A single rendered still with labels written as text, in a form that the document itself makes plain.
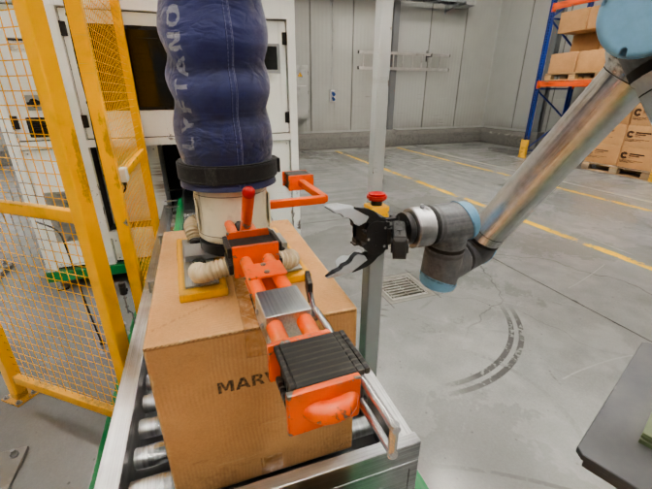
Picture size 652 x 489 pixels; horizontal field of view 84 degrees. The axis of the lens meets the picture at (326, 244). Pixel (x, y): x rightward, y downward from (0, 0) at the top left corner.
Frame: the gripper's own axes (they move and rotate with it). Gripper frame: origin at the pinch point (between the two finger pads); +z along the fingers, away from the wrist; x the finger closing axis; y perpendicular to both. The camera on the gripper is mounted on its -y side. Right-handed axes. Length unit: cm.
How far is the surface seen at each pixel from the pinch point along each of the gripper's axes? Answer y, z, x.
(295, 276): 10.4, 3.4, -11.2
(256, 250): -2.2, 13.8, 1.7
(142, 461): 12, 43, -54
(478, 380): 48, -101, -108
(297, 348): -31.1, 15.0, 1.9
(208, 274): 7.5, 22.2, -5.8
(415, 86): 862, -593, 52
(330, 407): -38.3, 14.1, 0.3
